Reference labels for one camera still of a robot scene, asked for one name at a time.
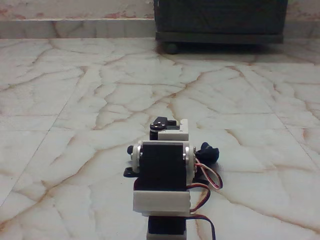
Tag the small dark blue object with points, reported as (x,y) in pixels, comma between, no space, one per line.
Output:
(208,153)

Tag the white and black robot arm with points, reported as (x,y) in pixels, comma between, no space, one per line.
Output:
(160,165)

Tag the dark wooden cabinet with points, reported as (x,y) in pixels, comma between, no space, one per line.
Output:
(220,20)

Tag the black cabinet caster wheel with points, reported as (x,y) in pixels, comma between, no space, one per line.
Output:
(171,48)

